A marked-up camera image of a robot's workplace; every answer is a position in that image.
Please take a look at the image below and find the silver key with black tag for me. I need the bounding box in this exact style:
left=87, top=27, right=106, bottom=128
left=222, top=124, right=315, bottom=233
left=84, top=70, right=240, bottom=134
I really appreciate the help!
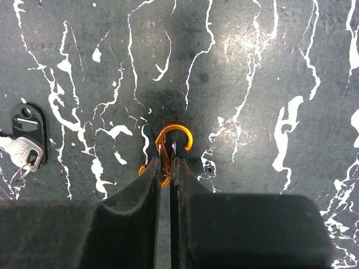
left=1, top=103, right=47, bottom=184

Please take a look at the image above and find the orange S carabiner keyring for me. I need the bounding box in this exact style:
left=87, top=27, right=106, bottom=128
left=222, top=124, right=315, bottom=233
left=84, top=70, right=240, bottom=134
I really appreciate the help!
left=138, top=123, right=194, bottom=189

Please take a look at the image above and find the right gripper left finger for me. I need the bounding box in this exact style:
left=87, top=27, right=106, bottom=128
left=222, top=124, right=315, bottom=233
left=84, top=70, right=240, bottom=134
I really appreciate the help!
left=1, top=158, right=162, bottom=268

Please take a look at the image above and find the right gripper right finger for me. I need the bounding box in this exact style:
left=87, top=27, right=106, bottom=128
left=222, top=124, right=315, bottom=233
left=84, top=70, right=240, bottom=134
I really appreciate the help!
left=170, top=158, right=335, bottom=268

